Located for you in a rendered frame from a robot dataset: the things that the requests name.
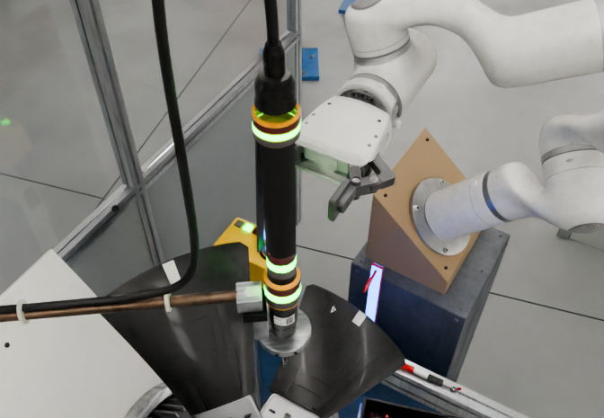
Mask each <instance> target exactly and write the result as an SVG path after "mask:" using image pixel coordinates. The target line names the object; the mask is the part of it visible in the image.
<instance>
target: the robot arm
mask: <svg viewBox="0 0 604 418"><path fill-rule="evenodd" d="M344 22H345V28H346V31H347V35H348V38H349V41H350V44H351V49H352V53H353V56H354V71H353V74H352V76H351V77H350V78H349V79H348V81H347V82H346V83H345V84H344V85H343V86H342V88H341V89H340V90H339V91H338V93H337V94H336V96H333V97H332V98H330V99H329V100H327V101H326V102H324V103H323V104H321V105H320V106H319V107H317V108H316V109H315V110H314V111H313V112H311V113H310V114H309V115H308V116H307V117H306V118H305V119H304V120H303V121H302V122H301V126H300V127H301V133H300V137H299V139H298V140H297V141H296V142H295V167H296V168H298V169H300V170H302V171H304V172H307V173H311V174H312V175H315V176H317V177H320V178H322V179H325V180H326V181H329V182H333V183H336V184H338V185H340V186H339V187H338V189H337V190H336V192H335V193H334V194H333V196H332V197H331V199H329V202H328V218H329V220H331V221H332V222H334V221H335V220H336V218H337V217H338V215H339V214H340V213H342V214H343V213H344V212H345V211H346V209H347V208H348V207H349V206H350V204H351V202H352V201H353V200H358V199H359V198H360V196H362V195H367V194H371V193H375V192H377V191H378V190H379V189H381V190H382V189H385V188H386V187H389V186H392V185H394V184H395V174H394V173H393V171H392V170H391V169H390V168H389V167H388V165H387V164H386V163H385V162H384V160H383V159H382V156H383V154H384V153H385V151H386V148H387V145H388V143H389V140H390V138H391V135H392V129H393V128H394V127H396V128H399V127H400V125H401V123H402V119H401V117H402V115H403V114H404V112H405V111H406V109H407V108H408V106H409V105H410V104H411V102H412V101H413V99H414V97H415V96H416V95H417V93H418V92H419V91H420V90H421V89H422V87H423V85H424V84H425V82H426V81H427V80H428V78H429V77H430V75H431V74H432V72H433V70H434V69H435V66H436V63H437V54H436V50H435V48H434V46H433V44H432V43H431V41H430V40H429V39H428V38H427V37H426V36H425V35H424V34H423V33H421V32H419V31H417V30H415V29H411V28H410V27H415V26H422V25H431V26H437V27H440V28H443V29H446V30H449V31H452V32H454V33H455V34H457V36H459V37H460V38H461V39H463V40H464V41H465V42H466V43H467V44H468V46H469V47H470V48H471V50H473V52H474V53H475V56H476V58H477V59H478V61H479V63H480V65H481V67H482V69H483V71H484V73H485V74H486V76H487V78H488V79H489V81H490V82H491V83H492V84H494V85H496V86H498V87H502V88H512V87H521V86H526V85H531V84H540V83H545V82H550V81H555V80H560V79H565V78H571V77H576V76H586V75H590V74H596V73H600V72H604V0H580V1H576V2H572V3H569V4H562V5H558V6H554V7H550V8H547V9H542V10H538V11H535V12H531V13H524V14H520V15H514V16H509V15H504V14H500V13H497V12H495V11H494V10H493V9H492V8H490V7H489V6H487V5H486V4H484V3H482V2H481V1H479V0H356V1H354V2H353V3H352V4H350V5H349V7H348V8H347V10H346V12H345V16H344ZM538 147H539V154H540V159H541V164H542V171H543V176H544V182H545V187H544V185H543V184H542V183H541V181H540V180H539V179H538V178H537V176H536V175H535V174H534V172H533V171H532V170H531V169H530V168H529V167H528V166H527V165H525V164H523V163H520V162H511V163H507V164H504V165H500V166H497V167H494V168H493V169H490V170H488V171H485V172H483V173H480V174H477V175H475V176H472V177H470V178H467V179H465V180H463V181H461V182H457V183H454V184H452V185H451V184H450V183H449V182H446V181H444V180H442V179H440V178H428V179H426V180H424V181H421V182H420V183H418V184H417V186H416V187H415V188H414V190H413V193H412V197H411V201H410V213H411V219H412V222H413V227H414V229H415V231H416V233H417V235H418V237H419V238H420V239H421V240H422V242H423V243H424V244H425V245H426V246H427V247H428V248H429V249H430V250H432V251H433V252H434V253H436V254H439V255H443V256H451V255H454V254H458V253H460V252H462V251H463V250H464V249H465V247H466V245H467V243H468V241H469V238H470V235H471V234H473V233H476V232H479V231H483V230H486V229H488V228H491V227H497V226H499V225H502V224H506V223H509V222H512V221H514V220H518V219H521V218H528V217H536V218H541V219H543V220H545V221H546V222H548V223H550V224H552V225H554V226H556V227H559V228H562V229H564V230H567V231H570V232H574V233H577V234H579V233H581V234H585V233H589V234H590V233H592V232H596V231H598V230H601V229H602V228H603V227H604V111H601V112H597V113H591V112H568V113H562V114H558V115H556V116H554V117H552V118H551V119H549V120H548V121H547V122H546V123H545V124H544V126H543V127H542V129H541V130H540V133H539V138H538ZM374 172H375V173H376V175H377V176H375V175H373V173H374Z"/></svg>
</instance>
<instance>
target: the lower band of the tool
mask: <svg viewBox="0 0 604 418"><path fill-rule="evenodd" d="M263 278H264V281H265V283H266V284H267V285H268V286H269V287H270V288H272V289H275V290H280V291H282V290H288V289H292V288H294V287H295V286H296V285H297V284H298V283H299V281H300V270H299V268H298V267H297V277H296V278H295V280H294V281H293V282H291V283H290V284H288V285H284V286H279V285H275V284H273V283H272V282H270V281H269V279H268V277H267V267H266V269H265V270H264V273H263Z"/></svg>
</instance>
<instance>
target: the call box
mask: <svg viewBox="0 0 604 418"><path fill-rule="evenodd" d="M238 219H239V220H242V221H243V222H244V224H243V226H242V227H241V228H239V227H236V226H234V223H235V222H236V221H237V220H238ZM246 223H248V224H250V225H252V226H253V229H252V230H251V231H250V232H247V231H245V230H243V227H244V226H245V225H246ZM256 227H257V226H256V225H255V224H252V223H250V222H248V221H246V220H243V219H241V218H236V219H235V220H234V221H233V223H232V224H231V225H230V226H229V227H228V228H227V230H226V231H225V232H224V233H223V235H222V236H221V237H220V238H219V239H218V240H217V241H216V243H214V245H222V244H227V243H233V242H241V243H243V244H244V245H246V246H248V248H249V263H250V279H251V281H257V280H260V281H261V284H262V288H264V285H263V273H264V270H265V269H266V267H267V260H266V256H265V255H264V254H263V252H262V249H261V251H260V252H259V253H258V252H257V235H254V234H252V231H253V230H254V229H255V228H256ZM214 245H213V246H214Z"/></svg>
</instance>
